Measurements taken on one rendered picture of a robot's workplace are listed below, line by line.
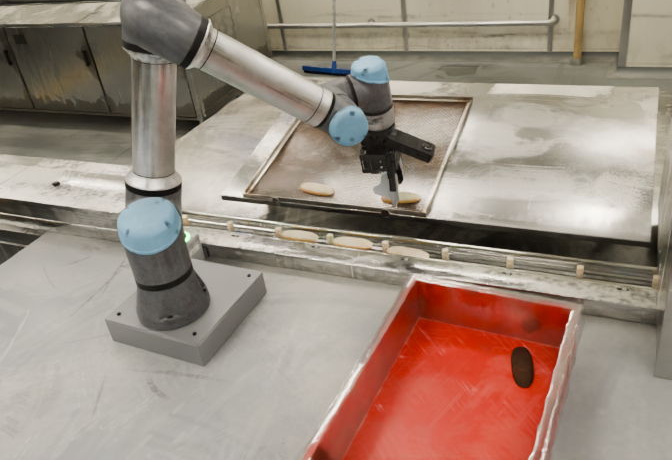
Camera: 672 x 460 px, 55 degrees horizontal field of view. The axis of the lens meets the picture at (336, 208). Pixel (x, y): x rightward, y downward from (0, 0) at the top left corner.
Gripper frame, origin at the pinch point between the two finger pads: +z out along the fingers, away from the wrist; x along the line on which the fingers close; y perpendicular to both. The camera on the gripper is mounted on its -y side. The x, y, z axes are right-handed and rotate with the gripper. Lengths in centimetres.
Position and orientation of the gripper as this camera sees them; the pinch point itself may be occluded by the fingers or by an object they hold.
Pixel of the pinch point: (400, 191)
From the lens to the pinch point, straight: 157.2
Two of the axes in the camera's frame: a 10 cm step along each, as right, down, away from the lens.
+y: -9.6, 0.0, 2.9
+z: 1.9, 7.5, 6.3
